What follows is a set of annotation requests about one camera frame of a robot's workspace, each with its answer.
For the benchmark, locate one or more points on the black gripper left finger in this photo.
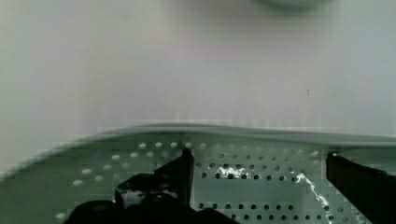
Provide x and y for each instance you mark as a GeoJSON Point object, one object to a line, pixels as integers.
{"type": "Point", "coordinates": [174, 179]}

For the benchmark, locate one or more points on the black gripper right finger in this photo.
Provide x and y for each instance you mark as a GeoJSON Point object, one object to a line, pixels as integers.
{"type": "Point", "coordinates": [370, 190]}

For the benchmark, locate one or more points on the green perforated strainer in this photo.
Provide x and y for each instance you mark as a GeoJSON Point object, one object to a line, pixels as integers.
{"type": "Point", "coordinates": [251, 176]}

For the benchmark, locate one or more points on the green mug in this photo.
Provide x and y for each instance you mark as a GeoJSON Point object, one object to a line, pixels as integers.
{"type": "Point", "coordinates": [295, 3]}

